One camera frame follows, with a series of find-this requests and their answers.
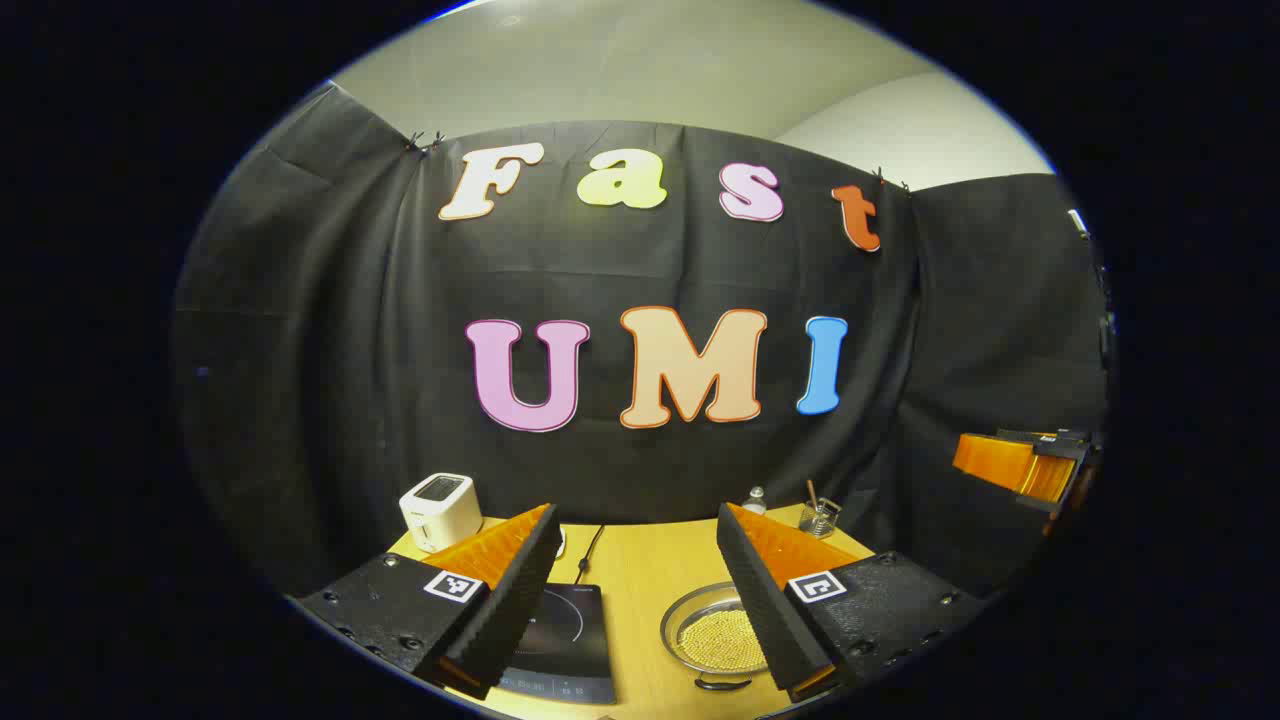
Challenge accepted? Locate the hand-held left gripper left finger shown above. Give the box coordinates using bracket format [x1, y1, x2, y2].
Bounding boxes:
[296, 503, 563, 701]

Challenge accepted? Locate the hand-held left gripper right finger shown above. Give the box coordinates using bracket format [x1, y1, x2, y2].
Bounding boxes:
[716, 502, 986, 703]

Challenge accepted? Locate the pile of yellow soybeans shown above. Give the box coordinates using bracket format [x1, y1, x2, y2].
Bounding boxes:
[678, 608, 766, 673]

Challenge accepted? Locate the black induction cooktop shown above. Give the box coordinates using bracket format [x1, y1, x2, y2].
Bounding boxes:
[497, 583, 618, 705]

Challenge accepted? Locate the steel pot with black handles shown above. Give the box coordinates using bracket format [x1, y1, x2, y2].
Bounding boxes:
[659, 582, 771, 693]

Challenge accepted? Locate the small glass jar with stick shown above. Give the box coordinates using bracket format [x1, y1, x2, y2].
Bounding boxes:
[798, 480, 843, 539]

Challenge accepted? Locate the white toaster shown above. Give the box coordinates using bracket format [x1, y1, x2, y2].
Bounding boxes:
[399, 473, 484, 554]

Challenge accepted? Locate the black backdrop cloth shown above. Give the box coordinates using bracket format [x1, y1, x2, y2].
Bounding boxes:
[170, 80, 1111, 601]

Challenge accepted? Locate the black power cable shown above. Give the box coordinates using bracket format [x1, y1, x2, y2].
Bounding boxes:
[573, 524, 606, 586]

